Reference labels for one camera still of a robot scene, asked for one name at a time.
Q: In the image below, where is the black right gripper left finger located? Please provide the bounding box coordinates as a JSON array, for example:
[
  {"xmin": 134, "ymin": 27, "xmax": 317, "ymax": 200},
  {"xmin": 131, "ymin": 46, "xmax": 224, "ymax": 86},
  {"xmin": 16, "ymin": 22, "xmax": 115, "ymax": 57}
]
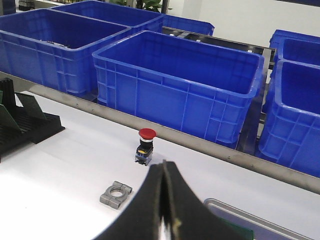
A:
[{"xmin": 95, "ymin": 163, "xmax": 167, "ymax": 240}]

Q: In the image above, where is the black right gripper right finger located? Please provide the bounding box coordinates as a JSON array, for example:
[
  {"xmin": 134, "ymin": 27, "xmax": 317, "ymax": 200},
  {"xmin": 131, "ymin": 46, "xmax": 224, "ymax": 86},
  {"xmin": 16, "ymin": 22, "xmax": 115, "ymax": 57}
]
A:
[{"xmin": 164, "ymin": 161, "xmax": 243, "ymax": 240}]

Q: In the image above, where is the silver metal tray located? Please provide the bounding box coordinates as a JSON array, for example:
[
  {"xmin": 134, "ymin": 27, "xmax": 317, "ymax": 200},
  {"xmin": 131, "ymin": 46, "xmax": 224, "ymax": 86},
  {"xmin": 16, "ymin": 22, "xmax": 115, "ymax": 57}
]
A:
[{"xmin": 204, "ymin": 198, "xmax": 309, "ymax": 240}]

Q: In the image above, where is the black slotted board rack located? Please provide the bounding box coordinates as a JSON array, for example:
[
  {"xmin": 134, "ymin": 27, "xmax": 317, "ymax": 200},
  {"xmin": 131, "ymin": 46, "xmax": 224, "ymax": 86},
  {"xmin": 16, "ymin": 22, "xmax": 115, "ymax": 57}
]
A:
[{"xmin": 0, "ymin": 77, "xmax": 65, "ymax": 155}]

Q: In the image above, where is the green board rearmost right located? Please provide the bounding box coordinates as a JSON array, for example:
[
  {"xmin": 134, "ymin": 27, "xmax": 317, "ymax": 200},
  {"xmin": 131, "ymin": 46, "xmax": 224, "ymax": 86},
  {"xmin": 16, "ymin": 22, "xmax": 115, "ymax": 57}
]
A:
[{"xmin": 15, "ymin": 92, "xmax": 47, "ymax": 121}]

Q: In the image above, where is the green board second row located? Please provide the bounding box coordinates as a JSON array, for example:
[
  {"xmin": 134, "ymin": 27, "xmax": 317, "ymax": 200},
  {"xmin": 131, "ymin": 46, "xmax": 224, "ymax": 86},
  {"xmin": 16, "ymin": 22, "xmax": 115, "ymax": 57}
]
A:
[{"xmin": 0, "ymin": 104, "xmax": 22, "ymax": 134}]

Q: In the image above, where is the grey metal clamp block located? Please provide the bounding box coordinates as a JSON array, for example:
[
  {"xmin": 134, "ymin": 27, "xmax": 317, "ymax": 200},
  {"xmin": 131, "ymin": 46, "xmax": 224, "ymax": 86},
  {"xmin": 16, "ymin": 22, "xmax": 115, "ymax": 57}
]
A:
[{"xmin": 99, "ymin": 181, "xmax": 132, "ymax": 210}]

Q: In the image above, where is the red emergency stop button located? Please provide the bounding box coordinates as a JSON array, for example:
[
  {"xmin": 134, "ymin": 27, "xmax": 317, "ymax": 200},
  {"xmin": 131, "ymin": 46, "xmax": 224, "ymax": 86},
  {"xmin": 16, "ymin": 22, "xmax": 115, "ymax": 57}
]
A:
[{"xmin": 135, "ymin": 128, "xmax": 157, "ymax": 166}]

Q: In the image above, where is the blue centre plastic crate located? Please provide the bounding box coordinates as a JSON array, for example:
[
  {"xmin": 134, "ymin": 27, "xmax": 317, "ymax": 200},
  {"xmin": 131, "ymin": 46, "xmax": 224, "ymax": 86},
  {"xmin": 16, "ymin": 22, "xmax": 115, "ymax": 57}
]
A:
[{"xmin": 92, "ymin": 30, "xmax": 264, "ymax": 148}]

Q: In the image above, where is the blue right front crate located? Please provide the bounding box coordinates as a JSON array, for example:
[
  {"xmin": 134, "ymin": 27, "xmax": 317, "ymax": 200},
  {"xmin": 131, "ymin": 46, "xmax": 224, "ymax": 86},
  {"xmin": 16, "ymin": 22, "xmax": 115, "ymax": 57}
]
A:
[{"xmin": 256, "ymin": 60, "xmax": 320, "ymax": 177}]

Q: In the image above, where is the blue far rear crate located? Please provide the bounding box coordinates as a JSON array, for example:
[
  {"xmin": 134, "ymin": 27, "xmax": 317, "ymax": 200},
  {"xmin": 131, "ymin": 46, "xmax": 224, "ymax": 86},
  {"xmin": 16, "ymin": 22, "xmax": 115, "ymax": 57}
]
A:
[{"xmin": 163, "ymin": 14, "xmax": 215, "ymax": 36}]

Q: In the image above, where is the blue right rear crate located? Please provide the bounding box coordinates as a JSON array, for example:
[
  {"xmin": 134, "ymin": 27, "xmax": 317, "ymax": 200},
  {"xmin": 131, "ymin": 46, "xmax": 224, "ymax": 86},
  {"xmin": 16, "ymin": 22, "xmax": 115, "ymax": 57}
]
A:
[{"xmin": 269, "ymin": 29, "xmax": 320, "ymax": 66}]

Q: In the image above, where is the blue left front crate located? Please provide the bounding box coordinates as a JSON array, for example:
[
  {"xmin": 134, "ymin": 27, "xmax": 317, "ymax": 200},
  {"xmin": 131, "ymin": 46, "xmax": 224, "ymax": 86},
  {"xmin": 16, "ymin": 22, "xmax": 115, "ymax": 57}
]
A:
[{"xmin": 0, "ymin": 8, "xmax": 131, "ymax": 97}]

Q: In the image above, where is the blue left rear crate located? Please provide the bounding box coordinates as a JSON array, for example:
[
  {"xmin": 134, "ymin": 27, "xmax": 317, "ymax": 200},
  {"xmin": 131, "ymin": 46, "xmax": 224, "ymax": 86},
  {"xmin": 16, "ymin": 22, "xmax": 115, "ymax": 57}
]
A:
[{"xmin": 52, "ymin": 0, "xmax": 164, "ymax": 33}]

